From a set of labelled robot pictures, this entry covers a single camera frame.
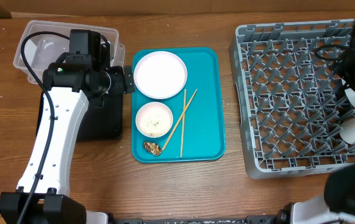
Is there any small white rice bowl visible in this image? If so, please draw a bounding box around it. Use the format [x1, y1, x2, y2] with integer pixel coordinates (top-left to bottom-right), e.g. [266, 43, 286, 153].
[135, 101, 174, 138]

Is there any grey-green bowl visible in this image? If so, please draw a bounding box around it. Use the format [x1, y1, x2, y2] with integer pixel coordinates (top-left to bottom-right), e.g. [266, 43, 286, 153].
[341, 79, 355, 108]

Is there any white cup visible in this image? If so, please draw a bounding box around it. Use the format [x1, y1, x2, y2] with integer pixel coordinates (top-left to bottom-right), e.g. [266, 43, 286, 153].
[339, 118, 355, 144]

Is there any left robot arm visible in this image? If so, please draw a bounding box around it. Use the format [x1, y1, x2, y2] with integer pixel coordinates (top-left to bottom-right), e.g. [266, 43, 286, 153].
[0, 29, 135, 223]

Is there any grey dishwasher rack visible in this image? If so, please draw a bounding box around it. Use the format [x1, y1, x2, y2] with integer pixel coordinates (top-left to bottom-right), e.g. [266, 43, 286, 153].
[230, 19, 355, 179]

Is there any large white plate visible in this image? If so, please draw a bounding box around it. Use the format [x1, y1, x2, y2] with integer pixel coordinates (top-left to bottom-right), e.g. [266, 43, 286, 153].
[133, 51, 188, 100]

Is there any black plastic tray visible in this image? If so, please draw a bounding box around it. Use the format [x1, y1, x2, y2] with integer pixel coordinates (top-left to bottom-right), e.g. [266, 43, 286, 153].
[35, 90, 124, 141]

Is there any teal serving tray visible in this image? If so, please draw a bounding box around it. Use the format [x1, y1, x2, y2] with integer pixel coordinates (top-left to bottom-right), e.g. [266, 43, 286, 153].
[131, 47, 226, 163]

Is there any gold foil wrapper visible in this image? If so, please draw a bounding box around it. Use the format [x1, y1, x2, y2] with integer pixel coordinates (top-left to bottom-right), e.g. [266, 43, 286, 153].
[143, 142, 163, 156]

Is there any clear plastic bin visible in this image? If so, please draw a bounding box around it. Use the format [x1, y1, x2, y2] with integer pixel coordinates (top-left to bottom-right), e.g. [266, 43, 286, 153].
[14, 21, 125, 86]

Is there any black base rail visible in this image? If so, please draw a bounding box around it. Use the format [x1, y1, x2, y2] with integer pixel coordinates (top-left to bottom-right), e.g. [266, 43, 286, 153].
[109, 215, 282, 224]

